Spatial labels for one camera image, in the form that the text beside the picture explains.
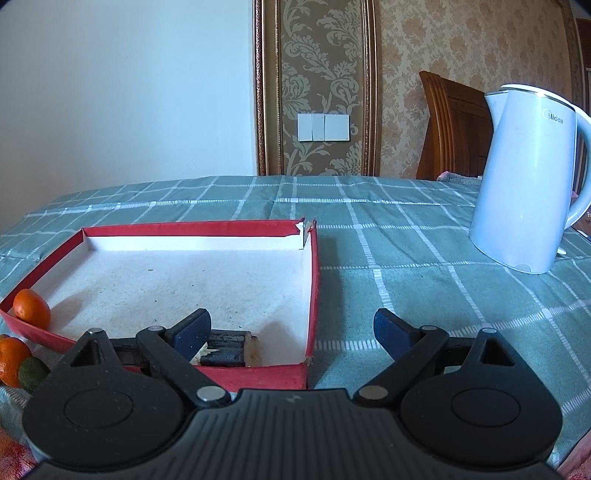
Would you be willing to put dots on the pink cloth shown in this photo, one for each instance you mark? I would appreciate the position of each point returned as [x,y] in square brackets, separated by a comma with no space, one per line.
[457,177]

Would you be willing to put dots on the red patterned cloth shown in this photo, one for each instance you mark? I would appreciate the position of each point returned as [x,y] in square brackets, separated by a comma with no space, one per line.
[14,445]

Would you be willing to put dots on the small dark green fruit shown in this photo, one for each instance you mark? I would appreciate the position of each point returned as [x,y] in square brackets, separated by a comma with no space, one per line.
[33,374]

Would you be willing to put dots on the red cardboard box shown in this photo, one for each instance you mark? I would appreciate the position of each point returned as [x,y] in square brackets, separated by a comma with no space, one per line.
[184,277]

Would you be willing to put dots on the green checked bedsheet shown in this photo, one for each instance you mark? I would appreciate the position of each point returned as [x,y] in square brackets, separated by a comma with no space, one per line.
[415,230]

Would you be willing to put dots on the white wall switch panel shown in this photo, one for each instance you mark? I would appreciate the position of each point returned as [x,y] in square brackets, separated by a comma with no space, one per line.
[324,127]

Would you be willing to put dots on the gold ornate wall frame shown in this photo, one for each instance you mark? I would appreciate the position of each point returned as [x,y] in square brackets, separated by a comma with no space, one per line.
[323,69]

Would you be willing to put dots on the wooden headboard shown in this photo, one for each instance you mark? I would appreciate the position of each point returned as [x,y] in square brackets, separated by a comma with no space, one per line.
[455,134]

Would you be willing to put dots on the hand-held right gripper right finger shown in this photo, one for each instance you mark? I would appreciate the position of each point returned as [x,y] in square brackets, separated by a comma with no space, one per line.
[392,333]

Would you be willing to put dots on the white crumpled piece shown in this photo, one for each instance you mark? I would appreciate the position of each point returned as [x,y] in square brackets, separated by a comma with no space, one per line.
[205,354]

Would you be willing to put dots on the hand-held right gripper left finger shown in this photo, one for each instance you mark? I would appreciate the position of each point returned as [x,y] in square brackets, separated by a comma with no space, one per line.
[191,333]

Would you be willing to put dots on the black ribbed object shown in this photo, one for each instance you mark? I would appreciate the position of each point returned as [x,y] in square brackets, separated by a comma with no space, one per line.
[228,350]

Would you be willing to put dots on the orange tangerine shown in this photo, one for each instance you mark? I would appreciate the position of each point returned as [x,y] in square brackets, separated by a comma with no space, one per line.
[31,309]
[13,362]

